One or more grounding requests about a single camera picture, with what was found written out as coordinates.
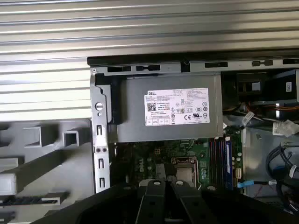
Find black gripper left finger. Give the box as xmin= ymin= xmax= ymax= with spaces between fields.
xmin=32 ymin=181 xmax=167 ymax=224

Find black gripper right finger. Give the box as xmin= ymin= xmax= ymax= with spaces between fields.
xmin=170 ymin=180 xmax=299 ymax=224

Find black RAM slot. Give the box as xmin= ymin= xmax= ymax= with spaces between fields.
xmin=219 ymin=138 xmax=225 ymax=187
xmin=209 ymin=138 xmax=214 ymax=187
xmin=214 ymin=138 xmax=220 ymax=187

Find silver CPU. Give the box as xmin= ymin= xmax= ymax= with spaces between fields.
xmin=177 ymin=167 xmax=196 ymax=182

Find metal CPU socket cover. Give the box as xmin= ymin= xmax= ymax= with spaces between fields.
xmin=171 ymin=157 xmax=200 ymax=187

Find green Dell motherboard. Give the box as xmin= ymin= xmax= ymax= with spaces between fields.
xmin=109 ymin=137 xmax=244 ymax=191

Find grey power supply unit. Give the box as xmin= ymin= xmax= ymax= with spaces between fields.
xmin=107 ymin=72 xmax=224 ymax=143

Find grey plastic parts rack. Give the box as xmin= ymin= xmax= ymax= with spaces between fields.
xmin=0 ymin=118 xmax=94 ymax=224

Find black and grey PC case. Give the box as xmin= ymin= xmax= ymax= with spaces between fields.
xmin=86 ymin=50 xmax=299 ymax=199

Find black drive unit white label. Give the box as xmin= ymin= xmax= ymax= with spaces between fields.
xmin=265 ymin=69 xmax=299 ymax=103

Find black cable with blue plug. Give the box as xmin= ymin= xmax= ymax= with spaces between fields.
xmin=237 ymin=179 xmax=285 ymax=189

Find white cable tag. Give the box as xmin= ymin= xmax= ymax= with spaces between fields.
xmin=272 ymin=120 xmax=293 ymax=138

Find power supply wire bundle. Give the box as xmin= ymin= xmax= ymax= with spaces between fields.
xmin=221 ymin=100 xmax=299 ymax=126

